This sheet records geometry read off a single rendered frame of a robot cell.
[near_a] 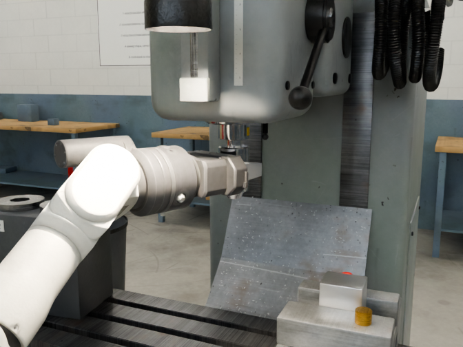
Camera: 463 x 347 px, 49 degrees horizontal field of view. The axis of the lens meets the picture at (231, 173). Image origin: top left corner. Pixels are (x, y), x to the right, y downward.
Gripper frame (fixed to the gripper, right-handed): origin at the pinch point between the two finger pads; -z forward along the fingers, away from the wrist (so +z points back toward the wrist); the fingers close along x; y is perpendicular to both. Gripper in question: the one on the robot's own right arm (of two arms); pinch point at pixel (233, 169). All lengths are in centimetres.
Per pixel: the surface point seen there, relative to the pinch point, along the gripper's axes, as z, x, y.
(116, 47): -261, 462, -54
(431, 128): -392, 149, 23
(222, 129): 2.5, -0.1, -6.2
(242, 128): 0.7, -2.3, -6.4
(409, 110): -42.9, -6.0, -8.1
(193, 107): 9.2, -1.5, -9.6
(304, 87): 3.0, -15.3, -12.5
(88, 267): 10.5, 27.2, 20.7
